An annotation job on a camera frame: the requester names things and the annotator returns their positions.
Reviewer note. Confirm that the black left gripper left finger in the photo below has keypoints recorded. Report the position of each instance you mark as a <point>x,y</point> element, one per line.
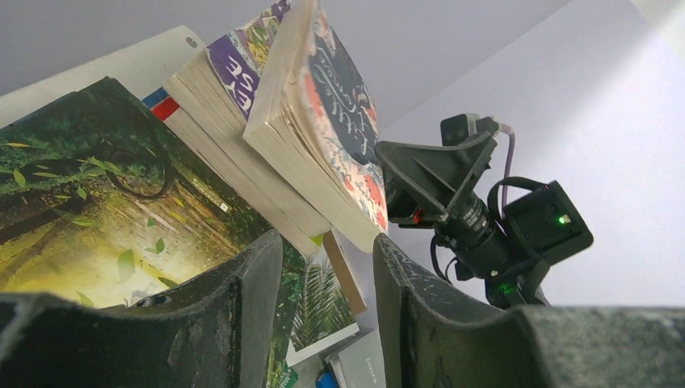
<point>213,330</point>

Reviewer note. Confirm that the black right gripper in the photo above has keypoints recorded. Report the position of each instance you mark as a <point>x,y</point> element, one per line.
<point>426,184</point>

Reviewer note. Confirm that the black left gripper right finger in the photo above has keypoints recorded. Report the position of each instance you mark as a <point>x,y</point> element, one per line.
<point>433,335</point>

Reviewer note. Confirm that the white palm leaf book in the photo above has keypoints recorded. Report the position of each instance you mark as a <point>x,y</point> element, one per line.
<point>323,317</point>

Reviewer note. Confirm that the floral Little Women book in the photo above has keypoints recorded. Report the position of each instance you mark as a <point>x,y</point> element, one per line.
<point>314,121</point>

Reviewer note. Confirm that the dark green garden book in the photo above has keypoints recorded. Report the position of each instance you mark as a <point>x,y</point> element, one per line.
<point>103,205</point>

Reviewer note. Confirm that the green 104-storey treehouse book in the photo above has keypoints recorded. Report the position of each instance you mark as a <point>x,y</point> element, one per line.
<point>282,377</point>

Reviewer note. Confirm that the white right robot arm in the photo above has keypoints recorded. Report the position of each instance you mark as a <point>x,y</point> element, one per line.
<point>509,240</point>

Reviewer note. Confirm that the blue orange book in stack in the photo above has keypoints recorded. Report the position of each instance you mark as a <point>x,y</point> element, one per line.
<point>165,107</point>

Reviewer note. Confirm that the grey laptop box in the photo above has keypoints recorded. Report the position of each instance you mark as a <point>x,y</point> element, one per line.
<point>359,363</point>

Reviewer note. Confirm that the blue round tape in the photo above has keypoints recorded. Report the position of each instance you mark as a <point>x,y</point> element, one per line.
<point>325,379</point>

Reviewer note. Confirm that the purple treehouse book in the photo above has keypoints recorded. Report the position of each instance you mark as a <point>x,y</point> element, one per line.
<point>220,82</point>

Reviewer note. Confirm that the white two-tier shelf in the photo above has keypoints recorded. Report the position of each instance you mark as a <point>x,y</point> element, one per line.
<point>142,68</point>

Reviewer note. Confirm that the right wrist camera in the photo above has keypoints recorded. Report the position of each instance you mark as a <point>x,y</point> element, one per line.
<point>457,129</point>

